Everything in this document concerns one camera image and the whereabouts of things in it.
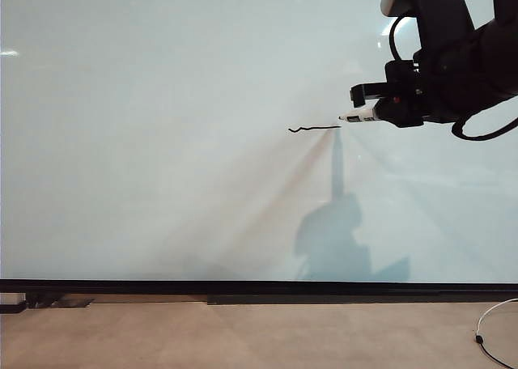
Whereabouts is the black whiteboard frame bar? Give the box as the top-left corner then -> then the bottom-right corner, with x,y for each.
0,278 -> 518,296

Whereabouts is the white whiteboard marker pen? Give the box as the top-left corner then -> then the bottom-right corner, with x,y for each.
338,105 -> 381,125

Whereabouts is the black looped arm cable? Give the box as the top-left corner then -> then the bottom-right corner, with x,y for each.
451,96 -> 518,142

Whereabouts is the black cable with connector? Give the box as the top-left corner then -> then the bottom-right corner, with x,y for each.
473,333 -> 518,368

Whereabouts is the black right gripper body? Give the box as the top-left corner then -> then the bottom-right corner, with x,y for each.
384,31 -> 493,125

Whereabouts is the white cable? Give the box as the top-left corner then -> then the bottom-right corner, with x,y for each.
476,298 -> 518,334

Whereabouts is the black whiteboard stand foot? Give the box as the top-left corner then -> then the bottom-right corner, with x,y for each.
0,292 -> 28,315

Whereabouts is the white glass whiteboard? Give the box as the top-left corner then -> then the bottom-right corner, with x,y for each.
0,0 -> 518,283

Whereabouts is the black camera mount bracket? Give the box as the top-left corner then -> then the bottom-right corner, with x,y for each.
411,0 -> 477,54

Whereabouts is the black camera cable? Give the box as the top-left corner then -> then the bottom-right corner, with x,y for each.
388,14 -> 407,62

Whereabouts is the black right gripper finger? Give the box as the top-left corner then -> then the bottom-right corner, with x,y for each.
372,95 -> 425,129
349,81 -> 390,108

